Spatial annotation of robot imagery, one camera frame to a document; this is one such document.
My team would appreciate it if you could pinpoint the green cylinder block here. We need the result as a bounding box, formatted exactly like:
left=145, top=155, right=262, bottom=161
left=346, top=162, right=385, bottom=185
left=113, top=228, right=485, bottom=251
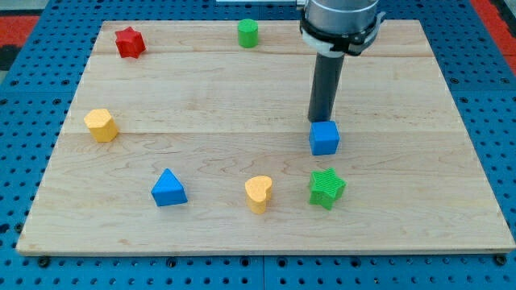
left=237, top=19, right=259, bottom=48

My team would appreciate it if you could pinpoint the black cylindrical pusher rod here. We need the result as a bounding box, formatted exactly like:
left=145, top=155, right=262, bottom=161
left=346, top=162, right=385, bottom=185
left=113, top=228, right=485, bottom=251
left=307, top=53, right=344, bottom=122

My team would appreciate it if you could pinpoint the green star block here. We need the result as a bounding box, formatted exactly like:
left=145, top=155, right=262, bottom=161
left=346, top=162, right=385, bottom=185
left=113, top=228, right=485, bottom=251
left=308, top=168, right=347, bottom=210

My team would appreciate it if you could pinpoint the wooden board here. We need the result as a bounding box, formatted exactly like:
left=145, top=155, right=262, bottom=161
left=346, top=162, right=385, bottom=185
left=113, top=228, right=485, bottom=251
left=17, top=20, right=515, bottom=257

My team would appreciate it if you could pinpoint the blue cube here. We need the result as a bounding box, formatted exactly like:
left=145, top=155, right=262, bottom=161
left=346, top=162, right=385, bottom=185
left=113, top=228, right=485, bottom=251
left=309, top=121, right=340, bottom=155

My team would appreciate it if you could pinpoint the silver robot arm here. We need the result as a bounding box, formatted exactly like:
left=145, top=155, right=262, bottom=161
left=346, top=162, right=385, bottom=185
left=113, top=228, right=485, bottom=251
left=300, top=0, right=385, bottom=58

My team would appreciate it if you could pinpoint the red star block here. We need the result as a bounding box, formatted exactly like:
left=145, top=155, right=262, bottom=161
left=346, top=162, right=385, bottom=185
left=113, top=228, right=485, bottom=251
left=115, top=27, right=146, bottom=59

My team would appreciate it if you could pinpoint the yellow hexagon block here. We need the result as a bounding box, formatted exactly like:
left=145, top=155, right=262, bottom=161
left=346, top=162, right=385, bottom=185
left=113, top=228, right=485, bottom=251
left=84, top=109, right=119, bottom=143

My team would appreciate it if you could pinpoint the blue triangle block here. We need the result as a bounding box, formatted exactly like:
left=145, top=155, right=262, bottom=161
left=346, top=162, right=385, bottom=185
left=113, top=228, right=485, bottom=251
left=151, top=168, right=188, bottom=206

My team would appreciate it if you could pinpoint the yellow heart block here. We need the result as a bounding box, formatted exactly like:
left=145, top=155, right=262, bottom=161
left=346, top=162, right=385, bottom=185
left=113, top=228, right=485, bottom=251
left=244, top=176, right=273, bottom=214

